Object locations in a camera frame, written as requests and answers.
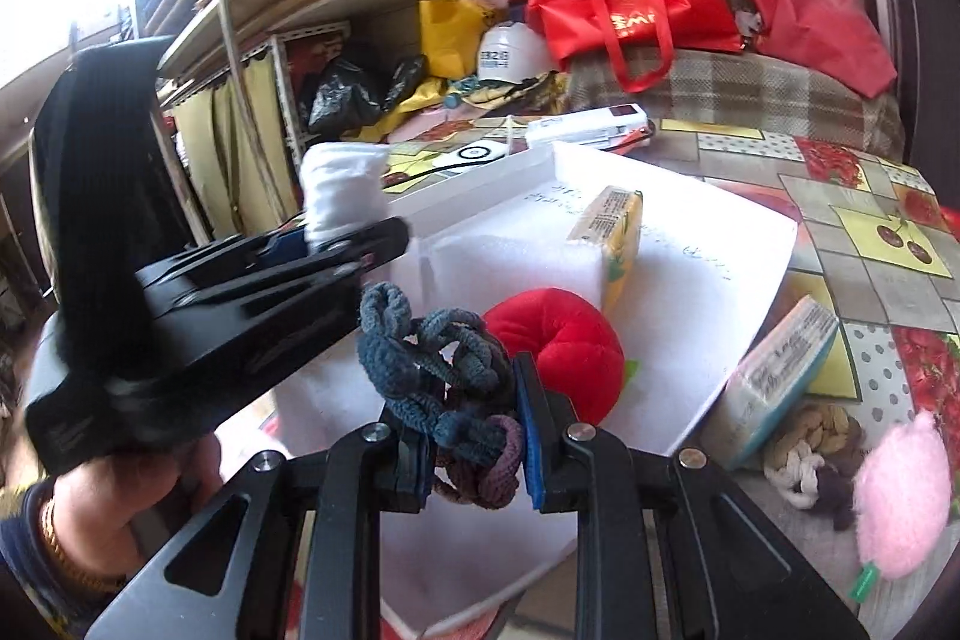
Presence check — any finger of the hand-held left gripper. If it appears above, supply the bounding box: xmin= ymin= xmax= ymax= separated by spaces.
xmin=135 ymin=216 xmax=412 ymax=420
xmin=169 ymin=229 xmax=310 ymax=272

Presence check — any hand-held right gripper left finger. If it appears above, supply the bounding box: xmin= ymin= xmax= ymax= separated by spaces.
xmin=84 ymin=404 xmax=440 ymax=640

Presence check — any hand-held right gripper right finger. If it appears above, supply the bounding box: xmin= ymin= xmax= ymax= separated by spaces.
xmin=512 ymin=351 xmax=872 ymax=640

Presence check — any blue knotted rope toy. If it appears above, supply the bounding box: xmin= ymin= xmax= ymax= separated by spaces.
xmin=358 ymin=281 xmax=526 ymax=510

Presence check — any white plush cloth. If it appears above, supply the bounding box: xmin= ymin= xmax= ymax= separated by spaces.
xmin=300 ymin=141 xmax=391 ymax=251

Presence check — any red plush apple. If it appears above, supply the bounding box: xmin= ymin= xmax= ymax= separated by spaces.
xmin=482 ymin=287 xmax=638 ymax=425

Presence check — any yellow tissue packet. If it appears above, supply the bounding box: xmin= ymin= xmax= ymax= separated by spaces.
xmin=566 ymin=185 xmax=646 ymax=311

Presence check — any white foam box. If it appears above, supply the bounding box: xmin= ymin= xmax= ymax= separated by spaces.
xmin=274 ymin=141 xmax=800 ymax=637

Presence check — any person's left forearm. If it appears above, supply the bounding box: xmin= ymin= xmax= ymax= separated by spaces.
xmin=0 ymin=471 xmax=128 ymax=637

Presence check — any person's left hand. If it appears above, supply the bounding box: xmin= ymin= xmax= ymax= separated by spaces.
xmin=54 ymin=434 xmax=224 ymax=573

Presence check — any black plastic bag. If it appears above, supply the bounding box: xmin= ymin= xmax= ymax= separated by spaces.
xmin=382 ymin=55 xmax=428 ymax=112
xmin=304 ymin=56 xmax=387 ymax=135

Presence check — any blue tissue packet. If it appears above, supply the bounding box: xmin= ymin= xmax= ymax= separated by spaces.
xmin=701 ymin=293 xmax=841 ymax=470

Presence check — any yellow bag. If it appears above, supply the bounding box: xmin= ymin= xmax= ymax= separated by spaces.
xmin=418 ymin=0 xmax=488 ymax=80

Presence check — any white helmet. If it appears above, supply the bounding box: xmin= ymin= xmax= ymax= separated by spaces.
xmin=478 ymin=21 xmax=560 ymax=84

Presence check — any long white box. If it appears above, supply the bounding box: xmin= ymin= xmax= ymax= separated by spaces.
xmin=525 ymin=104 xmax=650 ymax=148

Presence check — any pink plush toy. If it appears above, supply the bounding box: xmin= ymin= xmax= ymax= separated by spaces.
xmin=850 ymin=411 xmax=953 ymax=600

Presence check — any plaid blanket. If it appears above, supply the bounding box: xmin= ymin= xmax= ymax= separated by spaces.
xmin=566 ymin=44 xmax=908 ymax=161

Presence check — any red tote bag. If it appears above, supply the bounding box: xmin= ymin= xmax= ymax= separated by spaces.
xmin=527 ymin=0 xmax=743 ymax=94

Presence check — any red fabric bag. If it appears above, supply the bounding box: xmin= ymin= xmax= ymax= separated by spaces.
xmin=750 ymin=0 xmax=899 ymax=100

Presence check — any flat white ring-print box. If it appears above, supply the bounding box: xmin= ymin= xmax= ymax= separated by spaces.
xmin=382 ymin=141 xmax=511 ymax=184

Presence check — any gold bracelet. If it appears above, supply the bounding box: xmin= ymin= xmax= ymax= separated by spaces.
xmin=39 ymin=497 xmax=125 ymax=594

